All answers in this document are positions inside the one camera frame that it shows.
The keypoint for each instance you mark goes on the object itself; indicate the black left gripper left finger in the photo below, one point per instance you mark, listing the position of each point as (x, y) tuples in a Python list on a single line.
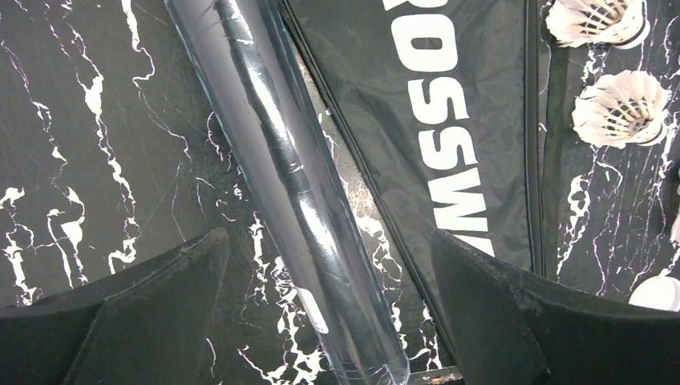
[(144, 325)]

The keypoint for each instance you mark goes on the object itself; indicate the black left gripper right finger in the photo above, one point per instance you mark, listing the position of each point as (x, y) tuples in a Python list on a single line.
[(509, 326)]

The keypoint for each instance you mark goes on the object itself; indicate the white tube lid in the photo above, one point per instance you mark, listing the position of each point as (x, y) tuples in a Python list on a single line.
[(659, 293)]

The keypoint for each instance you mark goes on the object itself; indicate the black racket cover bag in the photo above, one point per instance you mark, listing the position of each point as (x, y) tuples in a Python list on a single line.
[(437, 102)]

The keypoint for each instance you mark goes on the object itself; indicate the white feather shuttlecock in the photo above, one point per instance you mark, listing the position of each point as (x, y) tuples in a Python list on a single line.
[(627, 108), (619, 23)]

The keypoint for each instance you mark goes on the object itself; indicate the clear shuttlecock tube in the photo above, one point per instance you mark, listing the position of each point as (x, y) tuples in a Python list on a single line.
[(245, 61)]

